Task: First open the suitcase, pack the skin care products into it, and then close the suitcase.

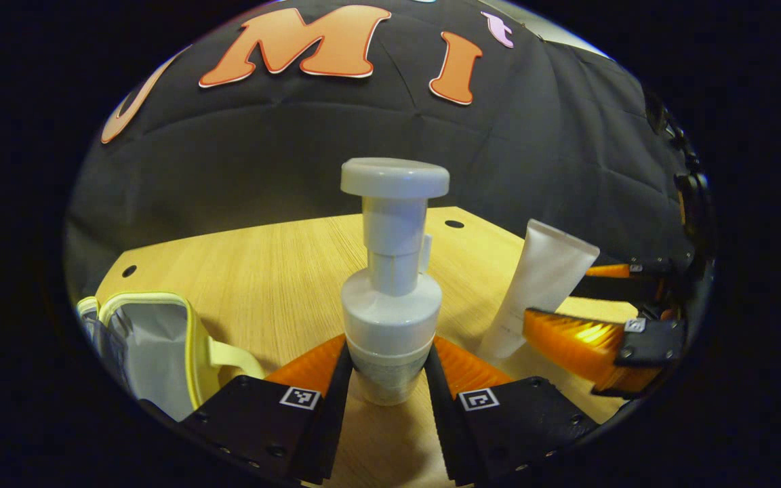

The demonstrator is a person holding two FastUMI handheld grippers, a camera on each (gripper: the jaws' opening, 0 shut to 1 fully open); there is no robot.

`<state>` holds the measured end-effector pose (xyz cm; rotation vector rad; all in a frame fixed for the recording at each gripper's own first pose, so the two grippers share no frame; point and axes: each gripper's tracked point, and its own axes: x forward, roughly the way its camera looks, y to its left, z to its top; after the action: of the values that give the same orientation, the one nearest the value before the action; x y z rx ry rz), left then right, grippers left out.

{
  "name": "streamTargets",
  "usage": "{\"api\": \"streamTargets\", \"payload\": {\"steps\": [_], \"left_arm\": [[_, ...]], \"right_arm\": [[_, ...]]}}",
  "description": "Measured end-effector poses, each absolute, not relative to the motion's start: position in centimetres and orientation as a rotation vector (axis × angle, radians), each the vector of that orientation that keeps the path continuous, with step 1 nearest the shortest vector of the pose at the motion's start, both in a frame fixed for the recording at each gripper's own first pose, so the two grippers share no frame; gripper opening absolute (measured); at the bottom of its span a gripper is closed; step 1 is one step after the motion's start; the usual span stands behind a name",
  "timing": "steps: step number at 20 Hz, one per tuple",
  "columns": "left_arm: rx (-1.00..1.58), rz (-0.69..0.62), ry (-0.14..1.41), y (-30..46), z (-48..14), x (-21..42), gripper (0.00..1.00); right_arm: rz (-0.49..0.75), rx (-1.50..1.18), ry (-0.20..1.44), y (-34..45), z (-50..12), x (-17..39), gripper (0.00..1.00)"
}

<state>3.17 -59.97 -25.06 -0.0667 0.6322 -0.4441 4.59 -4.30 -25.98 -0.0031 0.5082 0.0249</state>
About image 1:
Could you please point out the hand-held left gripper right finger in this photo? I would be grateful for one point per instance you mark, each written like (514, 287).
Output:
(441, 420)

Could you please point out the black backdrop cloth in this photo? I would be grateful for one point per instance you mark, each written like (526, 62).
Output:
(336, 149)

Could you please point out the white pump bottle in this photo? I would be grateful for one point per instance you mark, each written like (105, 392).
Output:
(390, 312)

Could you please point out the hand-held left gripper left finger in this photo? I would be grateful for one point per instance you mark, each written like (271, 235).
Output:
(333, 420)

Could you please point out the pale yellow suitcase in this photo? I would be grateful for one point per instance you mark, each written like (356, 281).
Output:
(153, 352)

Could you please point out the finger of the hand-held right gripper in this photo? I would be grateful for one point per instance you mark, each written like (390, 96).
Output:
(624, 285)
(651, 342)

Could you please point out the white squeeze tube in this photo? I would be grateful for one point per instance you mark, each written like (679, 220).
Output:
(543, 278)

